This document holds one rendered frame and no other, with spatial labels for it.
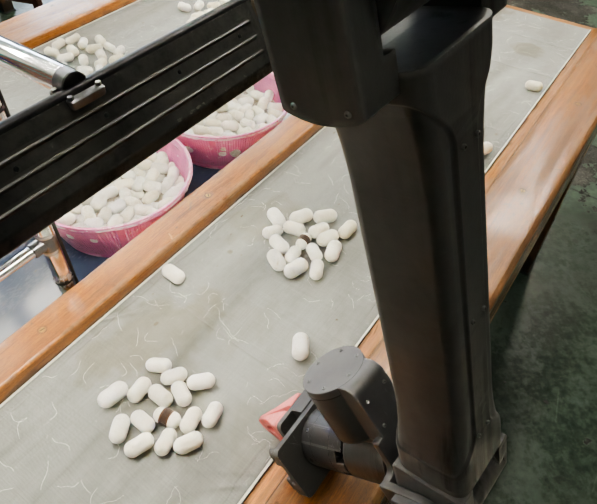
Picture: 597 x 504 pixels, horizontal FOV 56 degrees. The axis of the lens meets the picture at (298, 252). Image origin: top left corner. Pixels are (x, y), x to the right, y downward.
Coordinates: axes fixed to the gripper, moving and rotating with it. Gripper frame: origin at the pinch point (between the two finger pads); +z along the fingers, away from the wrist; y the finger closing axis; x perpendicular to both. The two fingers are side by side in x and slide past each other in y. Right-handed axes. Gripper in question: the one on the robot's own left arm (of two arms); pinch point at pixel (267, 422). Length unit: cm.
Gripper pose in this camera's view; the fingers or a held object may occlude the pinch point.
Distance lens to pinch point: 65.9
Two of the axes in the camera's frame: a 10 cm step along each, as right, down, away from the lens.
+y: -5.8, 6.0, -5.6
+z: -6.5, 0.9, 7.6
